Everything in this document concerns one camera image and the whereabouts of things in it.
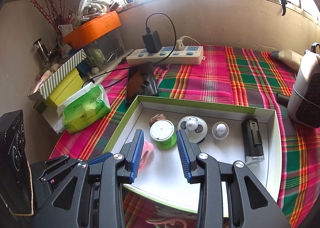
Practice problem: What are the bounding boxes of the pink folding case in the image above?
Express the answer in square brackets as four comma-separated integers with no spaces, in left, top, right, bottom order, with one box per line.
[139,141,153,170]

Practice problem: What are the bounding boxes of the plaid bed sheet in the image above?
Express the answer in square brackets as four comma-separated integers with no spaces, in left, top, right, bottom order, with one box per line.
[51,45,319,227]

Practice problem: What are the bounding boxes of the green white cardboard tray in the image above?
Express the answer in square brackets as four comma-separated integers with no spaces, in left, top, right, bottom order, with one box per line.
[102,94,283,218]

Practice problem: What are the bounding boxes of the white blue power strip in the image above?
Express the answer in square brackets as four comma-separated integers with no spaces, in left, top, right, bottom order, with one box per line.
[126,46,206,65]

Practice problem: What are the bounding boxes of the striped green white box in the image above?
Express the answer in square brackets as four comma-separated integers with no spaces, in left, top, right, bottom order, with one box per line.
[27,49,87,101]

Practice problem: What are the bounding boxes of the small white round knob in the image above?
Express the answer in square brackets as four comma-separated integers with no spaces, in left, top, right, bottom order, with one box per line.
[212,122,229,140]

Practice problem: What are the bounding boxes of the white panda round gadget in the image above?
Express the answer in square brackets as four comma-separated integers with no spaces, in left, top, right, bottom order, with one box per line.
[177,116,208,143]

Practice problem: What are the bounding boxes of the black bike light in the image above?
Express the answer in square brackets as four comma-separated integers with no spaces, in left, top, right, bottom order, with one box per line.
[241,118,264,164]

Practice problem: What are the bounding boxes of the black charger cable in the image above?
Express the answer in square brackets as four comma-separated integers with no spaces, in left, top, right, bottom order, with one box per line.
[81,12,177,88]

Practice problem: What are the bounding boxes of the grey portable heater fan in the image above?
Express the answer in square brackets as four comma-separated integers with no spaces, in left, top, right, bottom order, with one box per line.
[287,42,320,129]

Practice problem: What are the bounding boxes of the yellow green box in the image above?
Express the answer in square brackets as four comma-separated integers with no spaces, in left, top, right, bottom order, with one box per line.
[44,68,84,108]

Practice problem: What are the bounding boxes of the black smartphone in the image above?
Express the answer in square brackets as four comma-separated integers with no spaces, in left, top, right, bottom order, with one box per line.
[125,63,158,104]

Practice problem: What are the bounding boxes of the black charger adapter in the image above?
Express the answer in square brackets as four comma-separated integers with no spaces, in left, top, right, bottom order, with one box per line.
[142,31,162,53]

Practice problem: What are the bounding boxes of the orange box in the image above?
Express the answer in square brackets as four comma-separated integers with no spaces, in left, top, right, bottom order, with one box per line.
[62,11,121,50]

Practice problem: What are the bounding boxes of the glass tank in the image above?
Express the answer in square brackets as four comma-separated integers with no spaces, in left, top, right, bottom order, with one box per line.
[83,29,125,70]

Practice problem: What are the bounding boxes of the white plug with cord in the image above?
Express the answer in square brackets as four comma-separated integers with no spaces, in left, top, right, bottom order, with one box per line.
[175,36,200,51]

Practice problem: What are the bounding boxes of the red berry branches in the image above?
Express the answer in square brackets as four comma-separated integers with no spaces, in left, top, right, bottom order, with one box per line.
[29,0,67,34]

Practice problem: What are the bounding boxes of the green tissue pack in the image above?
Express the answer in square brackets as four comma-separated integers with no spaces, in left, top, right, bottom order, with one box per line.
[57,83,111,134]

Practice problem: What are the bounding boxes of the brown walnut in tray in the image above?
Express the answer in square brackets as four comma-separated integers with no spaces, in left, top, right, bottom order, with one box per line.
[149,114,167,127]

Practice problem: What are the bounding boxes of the white plastic bags pile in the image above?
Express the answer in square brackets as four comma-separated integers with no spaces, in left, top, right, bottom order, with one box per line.
[78,0,116,20]

